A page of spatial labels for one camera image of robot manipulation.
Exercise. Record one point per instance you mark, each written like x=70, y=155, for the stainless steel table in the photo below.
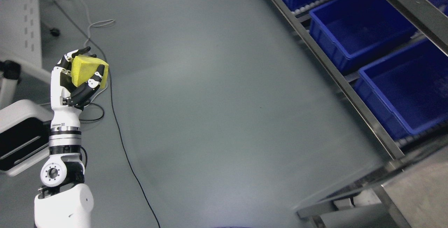
x=412, y=189

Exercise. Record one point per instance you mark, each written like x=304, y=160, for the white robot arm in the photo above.
x=64, y=200

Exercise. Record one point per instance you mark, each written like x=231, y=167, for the metal shelf rack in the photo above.
x=350, y=81

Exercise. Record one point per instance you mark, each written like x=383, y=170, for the white perforated cabinet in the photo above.
x=20, y=33

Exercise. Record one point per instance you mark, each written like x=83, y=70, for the yellow foam block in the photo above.
x=83, y=67

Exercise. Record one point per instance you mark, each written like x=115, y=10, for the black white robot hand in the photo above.
x=67, y=100

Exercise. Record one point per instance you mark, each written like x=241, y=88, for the white black machine base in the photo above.
x=24, y=126

